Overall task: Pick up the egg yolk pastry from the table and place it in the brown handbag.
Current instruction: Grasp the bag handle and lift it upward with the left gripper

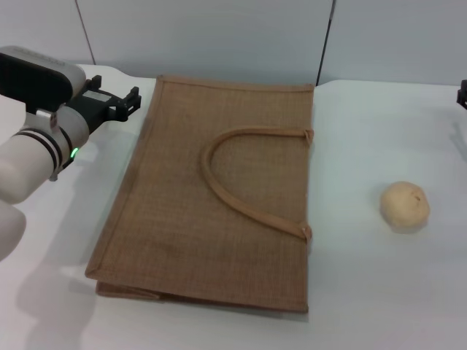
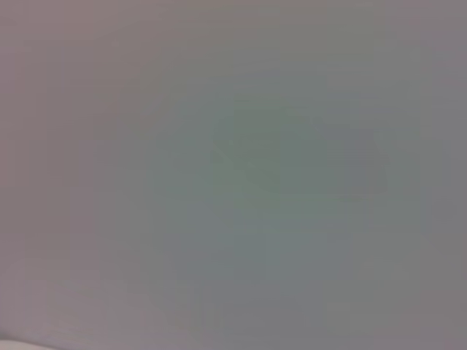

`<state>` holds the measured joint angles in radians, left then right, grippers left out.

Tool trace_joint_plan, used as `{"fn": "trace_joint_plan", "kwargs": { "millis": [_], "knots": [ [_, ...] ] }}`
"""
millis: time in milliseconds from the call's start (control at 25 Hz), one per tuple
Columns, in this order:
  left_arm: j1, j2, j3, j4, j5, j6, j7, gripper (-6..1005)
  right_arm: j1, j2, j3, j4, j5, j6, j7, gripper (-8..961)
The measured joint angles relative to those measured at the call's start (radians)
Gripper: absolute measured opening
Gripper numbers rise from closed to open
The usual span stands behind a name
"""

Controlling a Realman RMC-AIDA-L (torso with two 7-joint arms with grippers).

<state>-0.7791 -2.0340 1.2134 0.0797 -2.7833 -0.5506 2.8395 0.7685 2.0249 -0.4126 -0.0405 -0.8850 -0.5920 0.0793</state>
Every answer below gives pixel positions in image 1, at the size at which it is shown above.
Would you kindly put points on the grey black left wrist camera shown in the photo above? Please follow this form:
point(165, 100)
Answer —
point(33, 76)

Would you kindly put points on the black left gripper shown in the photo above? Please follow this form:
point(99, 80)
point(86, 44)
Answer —
point(95, 105)

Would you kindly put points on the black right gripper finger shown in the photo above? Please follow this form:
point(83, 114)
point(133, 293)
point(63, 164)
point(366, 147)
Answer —
point(463, 95)

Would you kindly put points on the brown woven handbag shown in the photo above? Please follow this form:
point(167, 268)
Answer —
point(204, 197)

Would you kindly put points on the round egg yolk pastry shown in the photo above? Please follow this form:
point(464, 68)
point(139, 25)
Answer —
point(404, 206)

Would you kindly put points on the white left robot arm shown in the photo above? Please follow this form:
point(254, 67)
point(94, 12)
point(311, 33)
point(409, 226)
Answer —
point(22, 164)

